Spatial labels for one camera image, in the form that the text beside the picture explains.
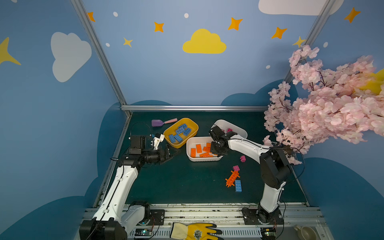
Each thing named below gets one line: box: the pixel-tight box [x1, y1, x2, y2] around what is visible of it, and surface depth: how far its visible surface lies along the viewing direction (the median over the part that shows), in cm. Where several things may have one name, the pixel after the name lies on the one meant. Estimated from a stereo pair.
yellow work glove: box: [170, 222, 224, 240], surface depth 70 cm
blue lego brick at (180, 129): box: [175, 125, 187, 135], surface depth 110 cm
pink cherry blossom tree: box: [263, 45, 384, 166], surface depth 62 cm
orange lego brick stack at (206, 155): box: [199, 153, 214, 158], surface depth 98 cm
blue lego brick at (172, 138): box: [169, 134, 176, 144], surface depth 106 cm
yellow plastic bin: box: [163, 118, 199, 149], surface depth 110 cm
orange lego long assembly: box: [225, 170, 241, 188], surface depth 89 cm
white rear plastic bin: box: [211, 119, 248, 140], surface depth 110 cm
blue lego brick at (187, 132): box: [183, 128, 192, 137], surface depth 110 cm
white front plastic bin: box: [186, 136, 224, 162], surface depth 100 cm
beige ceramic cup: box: [293, 224, 318, 240], surface depth 69 cm
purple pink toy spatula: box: [151, 118, 178, 127], surface depth 116 cm
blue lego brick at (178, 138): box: [173, 134, 183, 143], surface depth 106 cm
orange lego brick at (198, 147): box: [196, 144, 203, 154], surface depth 101 cm
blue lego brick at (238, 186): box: [235, 179, 242, 193], surface depth 85 cm
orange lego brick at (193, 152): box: [190, 148, 196, 158], surface depth 100 cm
